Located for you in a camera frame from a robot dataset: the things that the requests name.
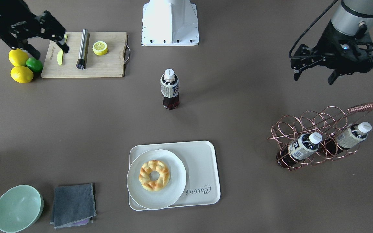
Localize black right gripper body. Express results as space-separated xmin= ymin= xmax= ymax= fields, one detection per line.
xmin=0 ymin=0 xmax=66 ymax=49

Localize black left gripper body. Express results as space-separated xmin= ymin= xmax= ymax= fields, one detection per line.
xmin=291 ymin=22 xmax=373 ymax=75

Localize tea bottle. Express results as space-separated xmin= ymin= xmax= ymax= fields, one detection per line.
xmin=323 ymin=121 xmax=372 ymax=155
xmin=276 ymin=132 xmax=322 ymax=168
xmin=160 ymin=68 xmax=180 ymax=110

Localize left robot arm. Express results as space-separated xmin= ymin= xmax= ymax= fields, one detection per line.
xmin=289 ymin=0 xmax=373 ymax=85

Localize white rectangular tray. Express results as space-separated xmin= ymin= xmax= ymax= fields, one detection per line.
xmin=129 ymin=140 xmax=221 ymax=211

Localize yellow plastic knife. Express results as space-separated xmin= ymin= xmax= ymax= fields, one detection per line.
xmin=57 ymin=34 xmax=68 ymax=65

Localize yellow lemon far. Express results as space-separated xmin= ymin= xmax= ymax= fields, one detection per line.
xmin=8 ymin=49 xmax=29 ymax=67

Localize yellow lemon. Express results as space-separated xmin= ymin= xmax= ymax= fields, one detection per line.
xmin=8 ymin=49 xmax=29 ymax=67
xmin=10 ymin=66 xmax=34 ymax=83

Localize green lime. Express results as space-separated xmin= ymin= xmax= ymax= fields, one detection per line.
xmin=26 ymin=57 xmax=43 ymax=73

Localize steel muddler black tip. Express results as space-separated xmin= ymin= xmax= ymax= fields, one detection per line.
xmin=76 ymin=28 xmax=89 ymax=70

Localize yellow lemon near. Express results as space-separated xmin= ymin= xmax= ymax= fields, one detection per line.
xmin=10 ymin=66 xmax=34 ymax=83

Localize half lemon slice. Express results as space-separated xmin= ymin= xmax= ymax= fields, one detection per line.
xmin=92 ymin=41 xmax=108 ymax=56

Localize bamboo cutting board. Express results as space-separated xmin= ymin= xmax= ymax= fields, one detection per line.
xmin=41 ymin=31 xmax=127 ymax=78

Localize grey folded cloth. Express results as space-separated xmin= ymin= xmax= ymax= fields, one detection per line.
xmin=50 ymin=183 xmax=96 ymax=229

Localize white round plate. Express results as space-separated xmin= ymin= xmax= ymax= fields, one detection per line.
xmin=127 ymin=149 xmax=187 ymax=210

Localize mint green bowl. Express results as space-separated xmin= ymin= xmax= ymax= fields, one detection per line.
xmin=0 ymin=185 xmax=44 ymax=233

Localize copper wire bottle rack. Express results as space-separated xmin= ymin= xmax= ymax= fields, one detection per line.
xmin=271 ymin=102 xmax=373 ymax=171

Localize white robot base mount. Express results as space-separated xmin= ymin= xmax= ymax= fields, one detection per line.
xmin=141 ymin=0 xmax=200 ymax=46

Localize braided ring bread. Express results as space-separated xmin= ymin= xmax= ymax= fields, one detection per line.
xmin=139 ymin=160 xmax=171 ymax=191

